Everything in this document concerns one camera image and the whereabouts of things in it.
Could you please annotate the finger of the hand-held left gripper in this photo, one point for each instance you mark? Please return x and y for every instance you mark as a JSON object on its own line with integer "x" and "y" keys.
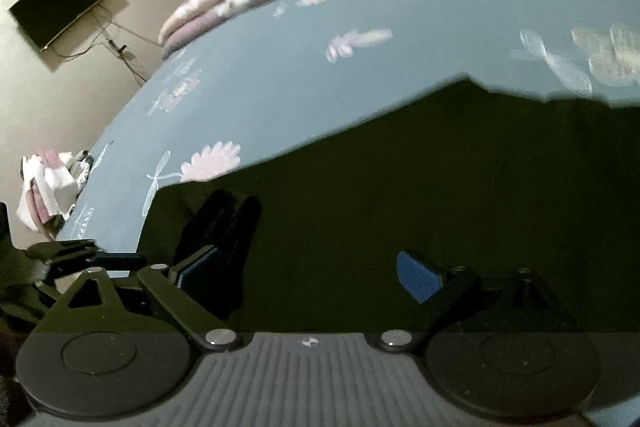
{"x": 60, "y": 249}
{"x": 115, "y": 263}

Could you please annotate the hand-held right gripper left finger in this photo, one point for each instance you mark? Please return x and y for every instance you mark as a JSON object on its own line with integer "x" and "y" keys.
{"x": 200, "y": 264}

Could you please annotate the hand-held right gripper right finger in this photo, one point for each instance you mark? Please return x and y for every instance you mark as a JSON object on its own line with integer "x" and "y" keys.
{"x": 417, "y": 274}

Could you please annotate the pile of white pink clothes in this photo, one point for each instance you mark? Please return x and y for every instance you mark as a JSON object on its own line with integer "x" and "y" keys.
{"x": 50, "y": 187}

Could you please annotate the wall television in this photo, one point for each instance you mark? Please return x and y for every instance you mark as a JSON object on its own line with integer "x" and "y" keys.
{"x": 60, "y": 2}

